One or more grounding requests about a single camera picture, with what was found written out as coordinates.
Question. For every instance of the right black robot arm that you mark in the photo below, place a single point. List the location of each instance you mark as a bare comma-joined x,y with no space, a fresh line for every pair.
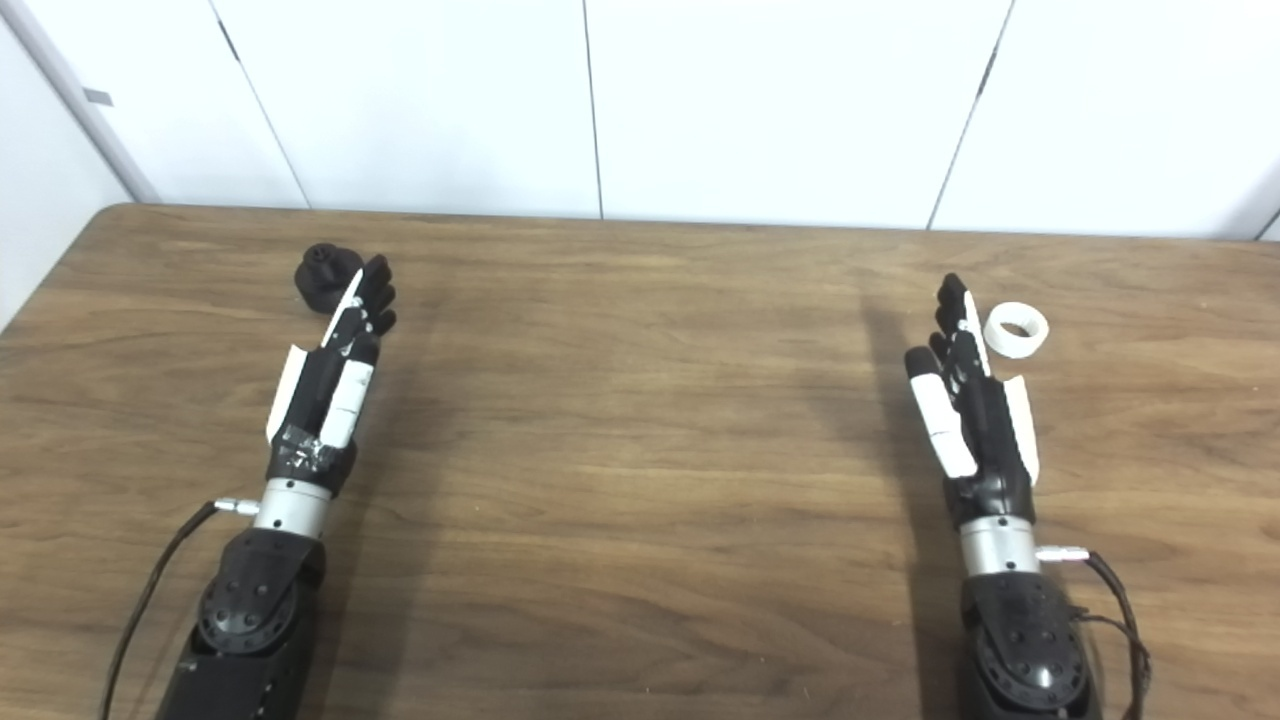
1020,650

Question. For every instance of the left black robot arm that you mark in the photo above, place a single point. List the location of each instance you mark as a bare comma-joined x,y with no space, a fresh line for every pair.
250,610

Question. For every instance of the grey wall corner strip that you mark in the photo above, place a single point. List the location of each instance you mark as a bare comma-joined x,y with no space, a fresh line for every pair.
80,105

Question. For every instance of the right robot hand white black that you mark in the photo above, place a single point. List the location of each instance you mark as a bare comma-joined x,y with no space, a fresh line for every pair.
985,430

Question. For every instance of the small grey wall tag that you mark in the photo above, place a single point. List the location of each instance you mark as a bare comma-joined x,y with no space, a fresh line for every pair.
98,97

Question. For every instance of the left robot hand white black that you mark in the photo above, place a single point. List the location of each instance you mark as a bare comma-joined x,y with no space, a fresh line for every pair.
312,400

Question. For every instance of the round black part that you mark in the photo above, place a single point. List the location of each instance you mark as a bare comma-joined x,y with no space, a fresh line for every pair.
322,280

